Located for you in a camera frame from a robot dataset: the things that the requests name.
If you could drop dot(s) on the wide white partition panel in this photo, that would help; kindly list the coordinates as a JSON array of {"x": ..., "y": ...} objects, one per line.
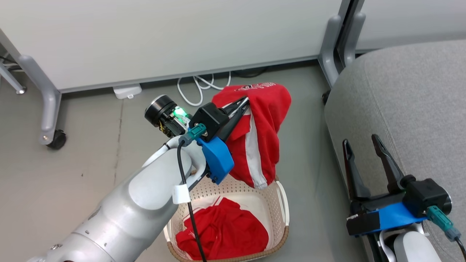
[{"x": 164, "y": 32}]

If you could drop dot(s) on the teal left camera connector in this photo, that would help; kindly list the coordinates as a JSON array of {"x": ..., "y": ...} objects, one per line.
[{"x": 194, "y": 134}]

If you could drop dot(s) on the grey fabric sofa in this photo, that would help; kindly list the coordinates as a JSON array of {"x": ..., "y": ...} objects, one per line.
[{"x": 418, "y": 102}]

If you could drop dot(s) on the red white striped garment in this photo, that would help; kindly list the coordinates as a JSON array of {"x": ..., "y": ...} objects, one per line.
[{"x": 269, "y": 123}]

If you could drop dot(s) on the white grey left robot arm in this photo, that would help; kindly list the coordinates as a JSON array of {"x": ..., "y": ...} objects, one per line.
[{"x": 145, "y": 203}]

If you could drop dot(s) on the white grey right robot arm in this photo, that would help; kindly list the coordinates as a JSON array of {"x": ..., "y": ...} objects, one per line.
[{"x": 411, "y": 247}]

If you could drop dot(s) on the narrow white partition panel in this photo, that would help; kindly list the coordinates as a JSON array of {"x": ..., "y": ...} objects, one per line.
[{"x": 411, "y": 22}]

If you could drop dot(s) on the plain red garment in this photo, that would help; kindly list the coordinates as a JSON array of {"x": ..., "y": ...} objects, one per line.
[{"x": 225, "y": 233}]

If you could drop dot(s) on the small black caster wheel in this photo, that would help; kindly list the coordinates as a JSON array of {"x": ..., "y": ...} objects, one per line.
[{"x": 326, "y": 97}]

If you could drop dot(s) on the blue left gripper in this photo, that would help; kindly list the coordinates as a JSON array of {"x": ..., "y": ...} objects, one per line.
[{"x": 218, "y": 160}]

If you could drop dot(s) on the white power adapter box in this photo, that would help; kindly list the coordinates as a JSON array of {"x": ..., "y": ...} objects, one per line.
[{"x": 127, "y": 91}]

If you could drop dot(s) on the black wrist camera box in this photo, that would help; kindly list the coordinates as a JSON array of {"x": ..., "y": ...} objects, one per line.
[
  {"x": 209, "y": 118},
  {"x": 426, "y": 194}
]

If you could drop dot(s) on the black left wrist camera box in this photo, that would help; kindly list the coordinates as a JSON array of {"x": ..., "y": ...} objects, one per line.
[{"x": 209, "y": 118}]

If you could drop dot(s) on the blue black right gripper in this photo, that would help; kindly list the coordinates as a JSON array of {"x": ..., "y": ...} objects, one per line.
[{"x": 393, "y": 216}]

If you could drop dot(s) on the teal right camera connector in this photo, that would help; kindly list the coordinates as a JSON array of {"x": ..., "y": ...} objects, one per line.
[{"x": 438, "y": 218}]

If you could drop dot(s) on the teal camera connector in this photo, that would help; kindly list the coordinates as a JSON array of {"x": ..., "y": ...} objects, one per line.
[
  {"x": 438, "y": 218},
  {"x": 194, "y": 134}
]

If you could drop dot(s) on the thin grey table leg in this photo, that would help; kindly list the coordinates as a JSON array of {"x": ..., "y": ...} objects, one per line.
[{"x": 11, "y": 78}]

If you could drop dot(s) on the cream perforated laundry basket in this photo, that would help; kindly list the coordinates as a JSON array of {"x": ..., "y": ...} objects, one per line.
[{"x": 282, "y": 211}]

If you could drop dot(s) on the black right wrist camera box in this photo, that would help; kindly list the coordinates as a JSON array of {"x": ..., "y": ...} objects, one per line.
[{"x": 426, "y": 194}]

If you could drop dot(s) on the grey partition foot with caster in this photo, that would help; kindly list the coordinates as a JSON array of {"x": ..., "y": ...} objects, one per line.
[{"x": 49, "y": 109}]

